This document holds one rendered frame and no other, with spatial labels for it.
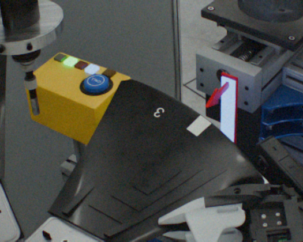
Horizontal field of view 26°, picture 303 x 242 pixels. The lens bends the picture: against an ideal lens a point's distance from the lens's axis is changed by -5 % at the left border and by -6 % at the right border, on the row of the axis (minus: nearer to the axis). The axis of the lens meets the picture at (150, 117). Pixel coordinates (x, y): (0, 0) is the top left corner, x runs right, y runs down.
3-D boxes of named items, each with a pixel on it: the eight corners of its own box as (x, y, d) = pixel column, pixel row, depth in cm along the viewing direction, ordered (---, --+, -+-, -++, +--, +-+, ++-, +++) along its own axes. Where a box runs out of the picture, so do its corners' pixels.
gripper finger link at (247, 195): (205, 198, 70) (285, 192, 70) (204, 186, 71) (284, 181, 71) (202, 223, 73) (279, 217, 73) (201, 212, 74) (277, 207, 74)
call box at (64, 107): (31, 125, 120) (22, 78, 114) (66, 96, 127) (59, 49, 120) (100, 158, 113) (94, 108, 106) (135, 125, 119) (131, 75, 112)
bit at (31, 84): (31, 109, 59) (23, 61, 56) (42, 109, 59) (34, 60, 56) (29, 117, 58) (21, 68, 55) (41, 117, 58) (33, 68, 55)
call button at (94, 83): (79, 90, 111) (78, 82, 110) (94, 78, 114) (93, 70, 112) (98, 98, 109) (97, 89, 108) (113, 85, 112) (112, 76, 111)
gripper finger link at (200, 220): (161, 242, 67) (250, 235, 68) (157, 197, 71) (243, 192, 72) (160, 257, 70) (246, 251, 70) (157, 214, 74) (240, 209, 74)
